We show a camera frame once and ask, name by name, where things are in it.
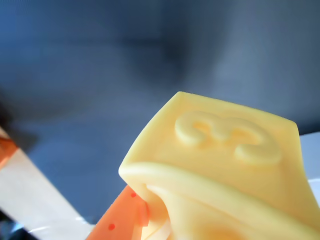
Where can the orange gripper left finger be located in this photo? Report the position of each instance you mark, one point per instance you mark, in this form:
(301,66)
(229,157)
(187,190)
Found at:
(37,190)

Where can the dark grey mat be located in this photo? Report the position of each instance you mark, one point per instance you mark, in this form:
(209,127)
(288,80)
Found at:
(100,62)

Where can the yellow soft toy block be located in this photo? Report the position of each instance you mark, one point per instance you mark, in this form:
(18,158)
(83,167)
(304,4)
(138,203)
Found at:
(212,175)

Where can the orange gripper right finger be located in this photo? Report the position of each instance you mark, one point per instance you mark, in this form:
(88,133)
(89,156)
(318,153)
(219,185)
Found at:
(117,220)

